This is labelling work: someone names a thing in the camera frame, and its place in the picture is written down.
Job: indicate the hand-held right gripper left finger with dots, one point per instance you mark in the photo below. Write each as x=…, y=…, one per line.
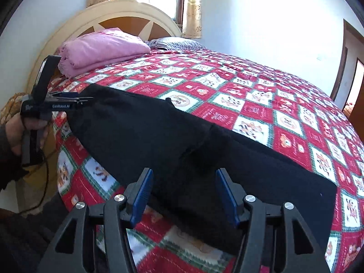
x=142, y=196

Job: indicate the cream and wood bed headboard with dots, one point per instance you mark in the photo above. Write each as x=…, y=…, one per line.
x=85, y=14

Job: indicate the black pants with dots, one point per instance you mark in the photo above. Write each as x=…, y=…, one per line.
x=142, y=136

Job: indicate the person's left hand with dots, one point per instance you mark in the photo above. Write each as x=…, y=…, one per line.
x=14, y=133

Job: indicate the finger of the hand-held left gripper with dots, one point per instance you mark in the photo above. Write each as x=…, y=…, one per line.
x=82, y=100
x=65, y=94

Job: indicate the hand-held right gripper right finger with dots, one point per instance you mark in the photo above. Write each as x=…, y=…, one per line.
x=227, y=196

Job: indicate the narrow yellow curtain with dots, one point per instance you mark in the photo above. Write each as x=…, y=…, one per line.
x=192, y=8

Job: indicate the brown door frame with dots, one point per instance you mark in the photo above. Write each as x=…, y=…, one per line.
x=339, y=62

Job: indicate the red checked printed bedspread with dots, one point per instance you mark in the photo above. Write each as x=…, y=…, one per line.
x=256, y=96

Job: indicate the striped pillow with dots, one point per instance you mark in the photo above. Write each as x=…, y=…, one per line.
x=176, y=43

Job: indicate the white wall switch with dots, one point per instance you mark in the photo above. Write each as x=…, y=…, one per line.
x=321, y=57

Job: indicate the folded pink blanket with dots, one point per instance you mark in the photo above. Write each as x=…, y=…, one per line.
x=102, y=48

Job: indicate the brown wooden door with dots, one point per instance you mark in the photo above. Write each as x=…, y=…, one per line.
x=359, y=122

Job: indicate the tan woven basket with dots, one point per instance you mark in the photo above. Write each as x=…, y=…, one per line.
x=11, y=105

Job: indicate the person's dark clothing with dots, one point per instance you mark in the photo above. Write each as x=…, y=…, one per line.
x=28, y=241

